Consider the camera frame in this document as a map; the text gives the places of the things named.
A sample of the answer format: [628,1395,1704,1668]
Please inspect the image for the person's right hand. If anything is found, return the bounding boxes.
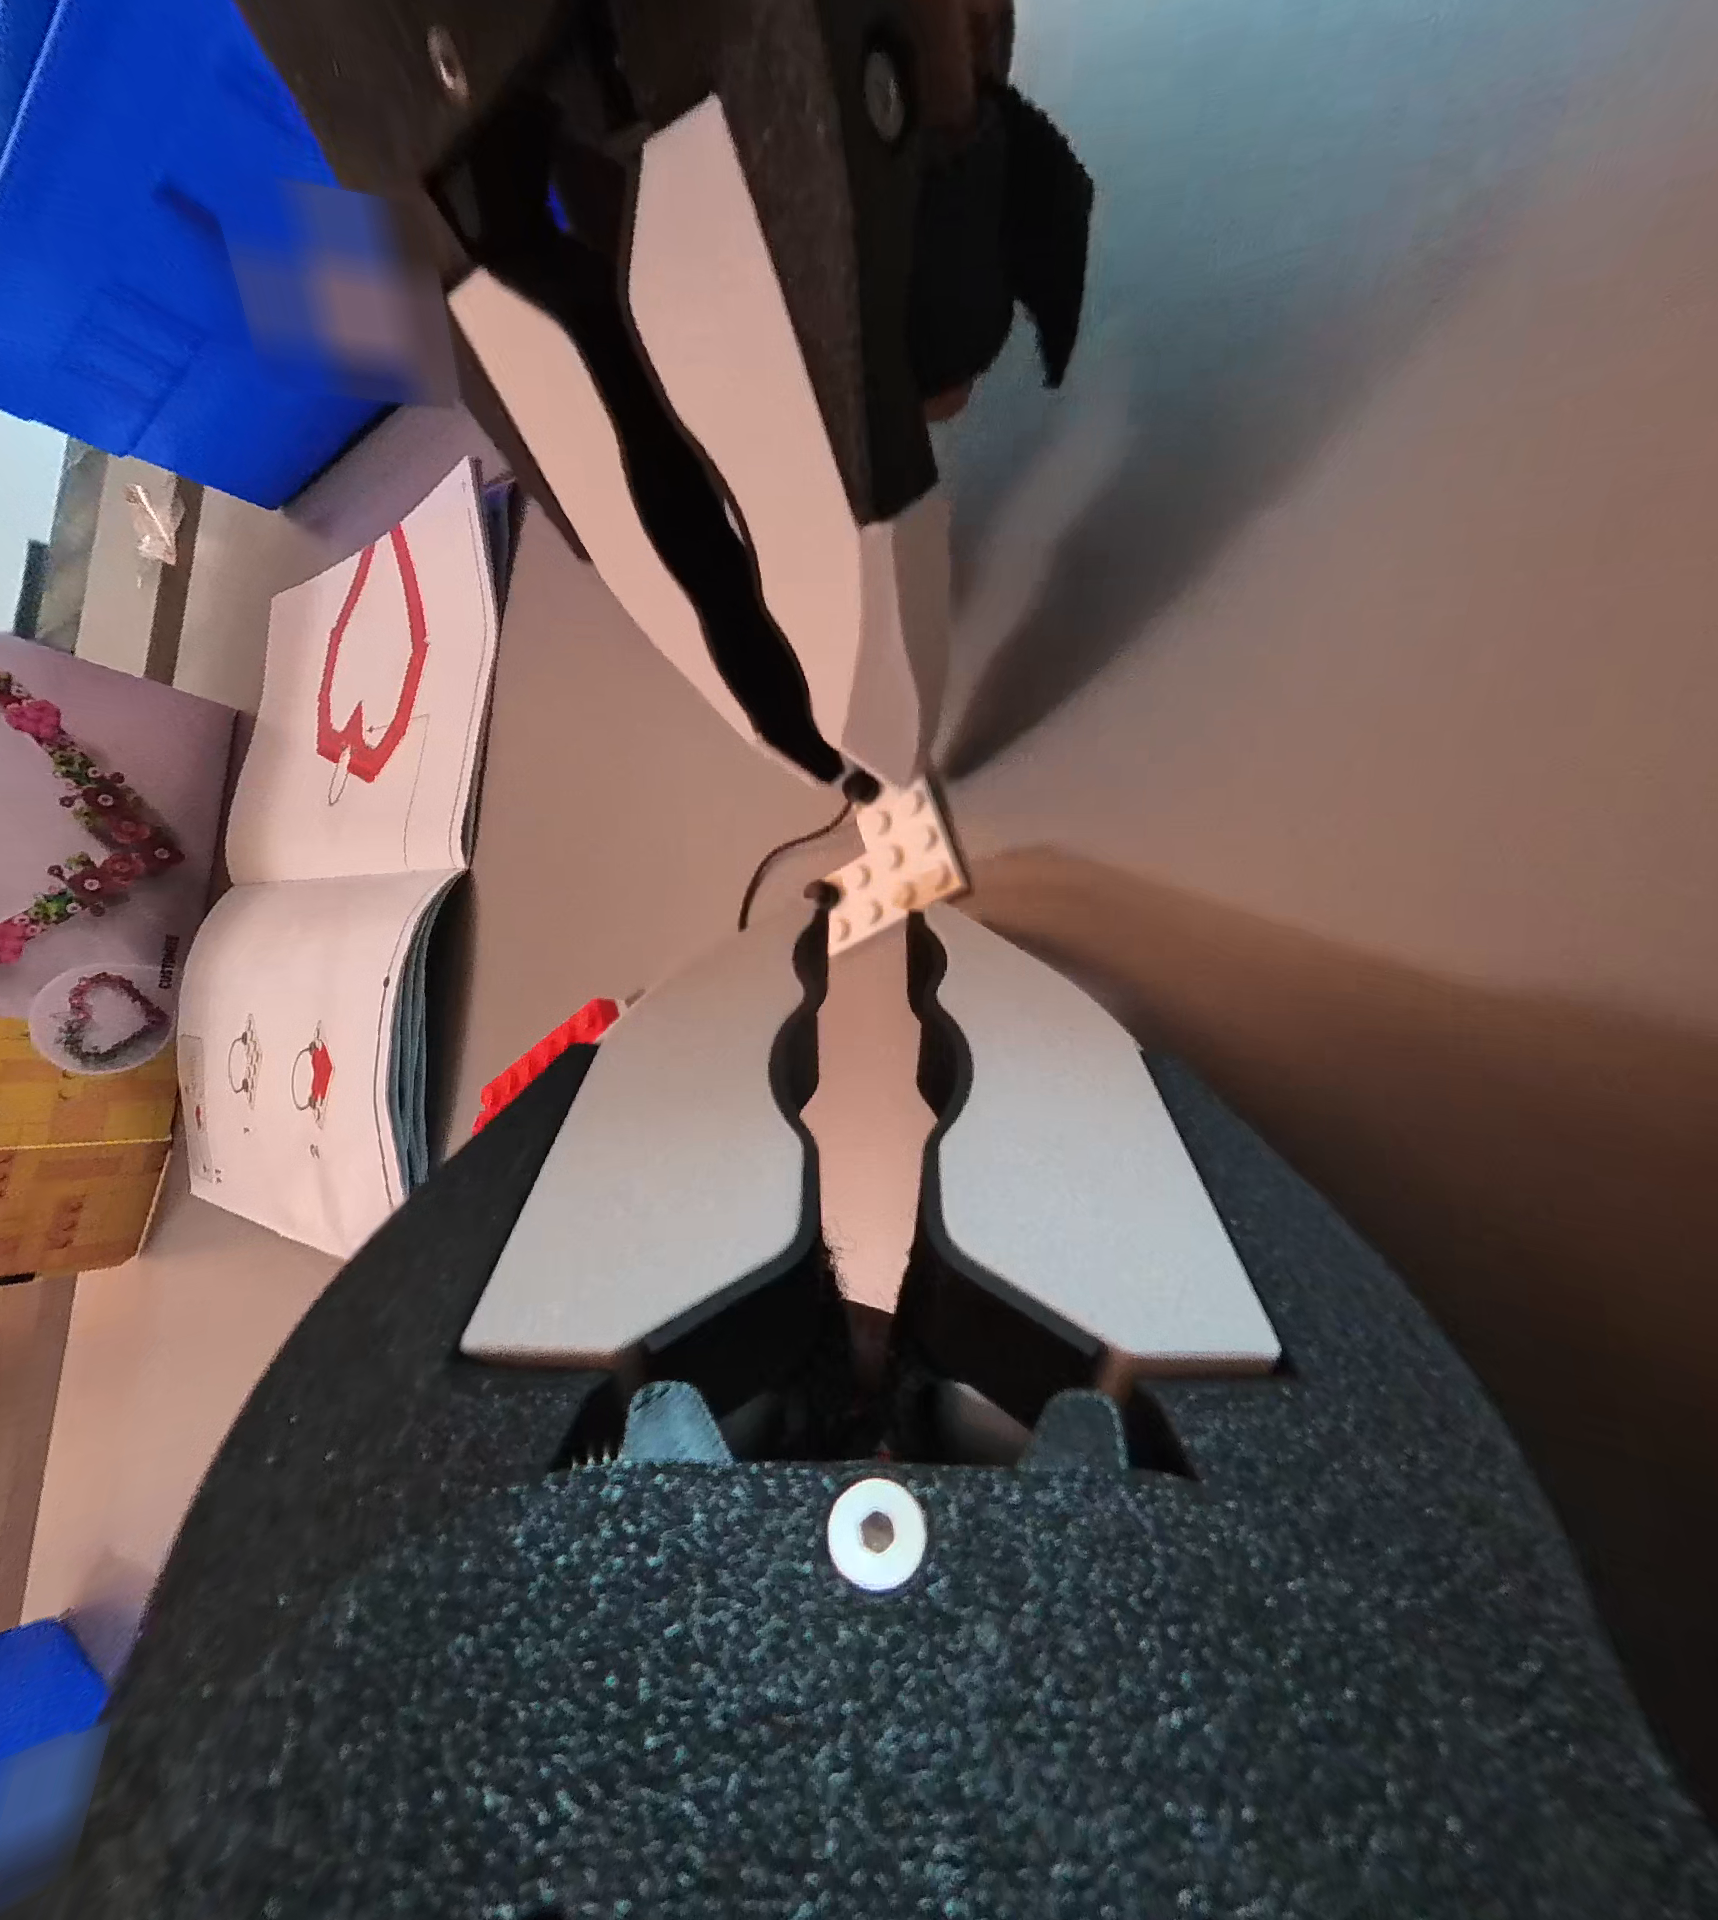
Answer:
[929,0,1022,126]

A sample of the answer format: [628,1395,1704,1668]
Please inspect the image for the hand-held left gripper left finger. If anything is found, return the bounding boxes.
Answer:
[458,899,841,1370]

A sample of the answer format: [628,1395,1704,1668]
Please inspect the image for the red brick heart frame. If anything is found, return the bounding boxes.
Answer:
[467,992,644,1133]

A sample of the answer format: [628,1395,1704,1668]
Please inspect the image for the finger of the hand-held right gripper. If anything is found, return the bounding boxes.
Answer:
[622,94,957,789]
[441,266,883,791]

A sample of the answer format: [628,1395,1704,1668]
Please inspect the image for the heart wreath toy box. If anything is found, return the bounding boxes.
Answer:
[0,600,242,1302]

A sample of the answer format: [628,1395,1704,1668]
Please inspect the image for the white instruction booklet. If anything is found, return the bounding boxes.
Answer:
[175,455,516,1261]

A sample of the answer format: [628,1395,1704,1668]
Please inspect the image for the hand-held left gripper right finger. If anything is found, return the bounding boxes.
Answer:
[899,904,1284,1379]

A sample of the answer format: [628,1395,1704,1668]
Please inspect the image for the white plate brick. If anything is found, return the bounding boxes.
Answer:
[826,772,978,960]

